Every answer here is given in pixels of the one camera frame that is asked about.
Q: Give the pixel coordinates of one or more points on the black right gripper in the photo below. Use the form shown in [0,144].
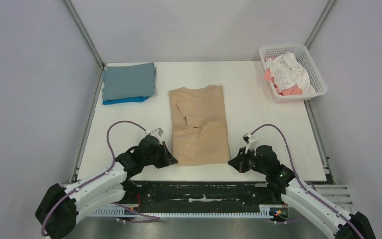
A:
[242,161]

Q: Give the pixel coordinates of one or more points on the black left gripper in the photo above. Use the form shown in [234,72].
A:
[167,159]

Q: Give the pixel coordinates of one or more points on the beige t shirt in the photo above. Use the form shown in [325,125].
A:
[199,126]

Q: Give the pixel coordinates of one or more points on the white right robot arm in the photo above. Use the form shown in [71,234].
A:
[334,221]

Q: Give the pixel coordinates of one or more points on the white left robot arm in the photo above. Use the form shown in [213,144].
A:
[64,206]

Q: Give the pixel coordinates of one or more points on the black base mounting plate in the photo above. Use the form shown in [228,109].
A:
[200,197]

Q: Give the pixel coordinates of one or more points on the folded bright blue t shirt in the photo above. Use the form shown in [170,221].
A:
[125,100]

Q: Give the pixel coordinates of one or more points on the folded grey-blue t shirt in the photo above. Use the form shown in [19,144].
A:
[129,81]

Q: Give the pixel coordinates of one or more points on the pink t shirt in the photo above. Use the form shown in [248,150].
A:
[283,77]

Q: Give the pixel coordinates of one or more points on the white t shirt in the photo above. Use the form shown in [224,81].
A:
[302,79]

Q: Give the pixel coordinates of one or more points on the white plastic laundry basket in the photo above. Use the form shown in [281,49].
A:
[305,59]

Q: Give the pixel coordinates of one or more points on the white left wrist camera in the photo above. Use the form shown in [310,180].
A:
[157,133]

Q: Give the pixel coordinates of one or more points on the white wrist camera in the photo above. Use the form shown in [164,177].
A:
[251,142]
[157,133]

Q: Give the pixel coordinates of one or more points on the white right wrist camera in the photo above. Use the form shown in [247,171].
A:
[251,142]

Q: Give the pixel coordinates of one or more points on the white slotted cable duct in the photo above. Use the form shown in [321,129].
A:
[261,213]

